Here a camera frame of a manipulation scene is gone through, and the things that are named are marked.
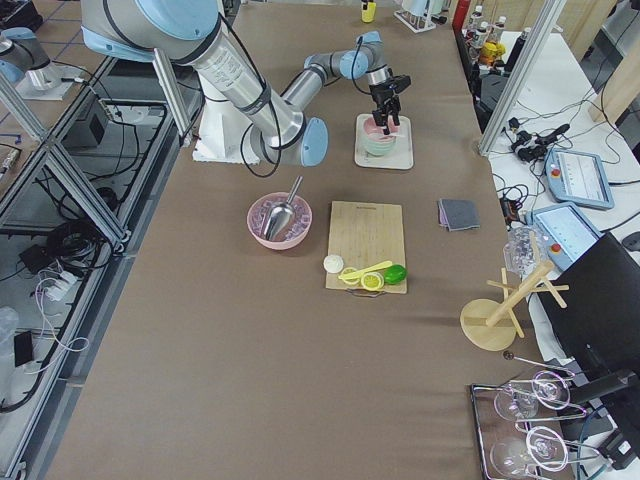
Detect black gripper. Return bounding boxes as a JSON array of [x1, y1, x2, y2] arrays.
[[369, 75, 411, 134]]

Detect small pink bowl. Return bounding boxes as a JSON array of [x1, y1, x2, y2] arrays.
[[363, 117, 385, 139]]

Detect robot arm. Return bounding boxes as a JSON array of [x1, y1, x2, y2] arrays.
[[81, 1, 411, 167]]

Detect top green bowl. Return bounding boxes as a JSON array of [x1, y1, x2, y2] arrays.
[[363, 137, 396, 157]]

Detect large pink ice bowl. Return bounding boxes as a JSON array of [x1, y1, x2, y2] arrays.
[[246, 192, 313, 250]]

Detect cream rabbit tray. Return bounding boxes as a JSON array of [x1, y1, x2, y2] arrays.
[[354, 114, 414, 170]]

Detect yellow plastic cup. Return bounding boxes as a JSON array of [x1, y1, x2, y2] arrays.
[[361, 0, 377, 23]]

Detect cup rack with cups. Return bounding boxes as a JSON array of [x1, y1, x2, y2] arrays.
[[394, 0, 447, 33]]

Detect grey folded cloth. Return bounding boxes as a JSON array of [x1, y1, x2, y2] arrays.
[[437, 199, 480, 231]]

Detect wooden cutting board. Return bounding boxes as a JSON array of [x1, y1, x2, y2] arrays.
[[328, 201, 406, 270]]

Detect metal ice scoop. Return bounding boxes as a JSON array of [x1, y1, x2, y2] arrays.
[[262, 175, 303, 241]]

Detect white steamed bun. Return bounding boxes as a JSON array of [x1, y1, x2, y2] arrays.
[[323, 254, 344, 274]]

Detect green lime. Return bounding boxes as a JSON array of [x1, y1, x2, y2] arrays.
[[383, 264, 407, 285]]

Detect yellow plastic knife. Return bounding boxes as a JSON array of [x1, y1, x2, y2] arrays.
[[338, 260, 393, 281]]

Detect upper lemon slice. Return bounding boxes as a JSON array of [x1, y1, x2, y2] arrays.
[[360, 271, 385, 292]]

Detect lemon slice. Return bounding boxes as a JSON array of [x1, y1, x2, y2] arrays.
[[342, 278, 360, 287], [360, 271, 385, 292]]

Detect lower lemon slice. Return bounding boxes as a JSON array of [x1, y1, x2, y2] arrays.
[[342, 278, 360, 287]]

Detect blue teach pendant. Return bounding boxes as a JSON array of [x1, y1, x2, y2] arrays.
[[545, 148, 615, 210]]

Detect wooden mug tree stand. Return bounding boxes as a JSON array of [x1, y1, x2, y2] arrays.
[[460, 228, 569, 351]]

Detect wine glass rack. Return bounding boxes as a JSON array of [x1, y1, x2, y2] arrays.
[[471, 350, 601, 479]]

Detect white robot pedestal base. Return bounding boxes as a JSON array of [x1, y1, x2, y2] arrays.
[[193, 74, 250, 164]]

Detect aluminium frame post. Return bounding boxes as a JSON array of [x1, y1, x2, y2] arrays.
[[478, 0, 566, 157]]

